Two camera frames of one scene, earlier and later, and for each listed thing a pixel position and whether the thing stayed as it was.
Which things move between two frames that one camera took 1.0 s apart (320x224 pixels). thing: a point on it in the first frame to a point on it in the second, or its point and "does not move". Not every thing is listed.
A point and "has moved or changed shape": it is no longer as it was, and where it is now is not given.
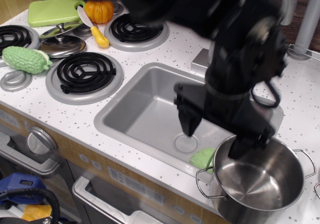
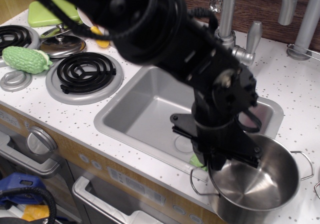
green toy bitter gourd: (25, 60) does not move
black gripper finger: (189, 121) to (200, 152)
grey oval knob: (14, 80) does not move
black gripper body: (232, 112) to (227, 139)
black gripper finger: (241, 146) to (216, 162)
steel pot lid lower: (61, 46) does not move
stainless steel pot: (259, 186) has moved or changed shape
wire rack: (291, 46) does not move
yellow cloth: (33, 212) does not move
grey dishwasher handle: (100, 207) does not move
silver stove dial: (40, 142) does not move
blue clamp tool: (17, 181) does not move
